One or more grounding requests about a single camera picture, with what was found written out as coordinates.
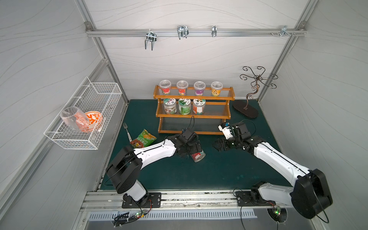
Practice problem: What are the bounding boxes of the tomato label seed jar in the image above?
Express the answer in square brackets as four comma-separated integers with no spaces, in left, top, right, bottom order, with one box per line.
[190,151,206,163]

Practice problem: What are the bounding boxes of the orange wooden tiered shelf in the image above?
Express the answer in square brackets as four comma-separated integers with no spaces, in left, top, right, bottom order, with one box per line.
[153,85,235,135]

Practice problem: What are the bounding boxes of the orange fruit label jar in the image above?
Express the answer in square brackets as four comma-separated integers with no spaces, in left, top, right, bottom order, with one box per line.
[193,99,206,115]

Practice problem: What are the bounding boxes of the green leaf label jar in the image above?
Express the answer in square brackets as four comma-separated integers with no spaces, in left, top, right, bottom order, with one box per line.
[178,98,191,115]

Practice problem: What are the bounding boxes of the flower label seed jar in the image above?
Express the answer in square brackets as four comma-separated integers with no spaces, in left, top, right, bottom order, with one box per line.
[163,98,176,115]

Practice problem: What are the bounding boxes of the small clear-lid jar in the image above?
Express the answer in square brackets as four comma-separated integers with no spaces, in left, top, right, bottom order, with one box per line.
[159,80,172,94]
[176,80,189,95]
[194,81,206,96]
[211,81,223,96]

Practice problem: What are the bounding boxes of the small clear-lid jar top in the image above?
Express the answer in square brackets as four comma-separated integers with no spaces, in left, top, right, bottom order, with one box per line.
[159,80,172,94]

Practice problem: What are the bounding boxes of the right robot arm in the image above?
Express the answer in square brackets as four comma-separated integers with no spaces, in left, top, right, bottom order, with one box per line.
[213,122,333,219]

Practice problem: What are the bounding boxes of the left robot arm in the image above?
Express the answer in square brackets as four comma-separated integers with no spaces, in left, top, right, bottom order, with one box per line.
[105,128,202,205]

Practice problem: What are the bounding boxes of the metal scroll hook stand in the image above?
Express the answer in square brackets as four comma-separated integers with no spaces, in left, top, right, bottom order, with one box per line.
[233,66,278,118]

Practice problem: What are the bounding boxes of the green snack packet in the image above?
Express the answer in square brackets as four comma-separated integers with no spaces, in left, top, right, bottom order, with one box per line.
[130,129,157,148]

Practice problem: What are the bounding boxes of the orange patterned bowl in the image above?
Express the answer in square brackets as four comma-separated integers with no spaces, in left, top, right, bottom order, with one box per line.
[82,111,104,132]

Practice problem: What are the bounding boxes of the metal single hook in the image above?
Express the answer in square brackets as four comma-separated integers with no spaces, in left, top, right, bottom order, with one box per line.
[211,25,217,37]

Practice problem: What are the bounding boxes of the metal double hook middle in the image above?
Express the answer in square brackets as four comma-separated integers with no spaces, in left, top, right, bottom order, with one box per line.
[177,25,189,40]

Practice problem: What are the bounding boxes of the metal double hook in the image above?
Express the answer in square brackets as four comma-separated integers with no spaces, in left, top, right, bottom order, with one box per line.
[177,25,189,40]
[145,31,157,51]

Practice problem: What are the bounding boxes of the metal double hook left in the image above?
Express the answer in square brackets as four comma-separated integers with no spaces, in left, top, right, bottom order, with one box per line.
[145,31,157,51]

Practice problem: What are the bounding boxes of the clear glass cup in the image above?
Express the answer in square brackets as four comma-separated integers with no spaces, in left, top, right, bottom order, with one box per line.
[60,106,89,131]

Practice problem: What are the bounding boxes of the metal hook right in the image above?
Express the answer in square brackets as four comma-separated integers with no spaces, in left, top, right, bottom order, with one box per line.
[270,25,293,37]

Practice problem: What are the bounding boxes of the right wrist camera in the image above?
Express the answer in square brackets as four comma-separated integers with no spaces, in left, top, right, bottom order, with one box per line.
[218,122,236,140]

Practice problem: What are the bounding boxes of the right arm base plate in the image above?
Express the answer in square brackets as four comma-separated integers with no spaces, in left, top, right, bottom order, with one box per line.
[233,190,276,207]

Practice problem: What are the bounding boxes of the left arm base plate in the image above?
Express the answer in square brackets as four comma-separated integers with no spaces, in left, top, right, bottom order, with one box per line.
[122,192,162,209]

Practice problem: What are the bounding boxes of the white handled fork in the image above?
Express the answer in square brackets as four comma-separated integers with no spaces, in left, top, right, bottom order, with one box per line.
[122,122,132,142]

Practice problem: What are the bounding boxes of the white wire basket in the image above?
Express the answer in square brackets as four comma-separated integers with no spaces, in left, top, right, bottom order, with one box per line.
[44,77,122,150]

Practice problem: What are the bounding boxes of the aluminium top rail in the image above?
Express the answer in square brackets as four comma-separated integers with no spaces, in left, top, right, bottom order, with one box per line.
[86,28,308,38]

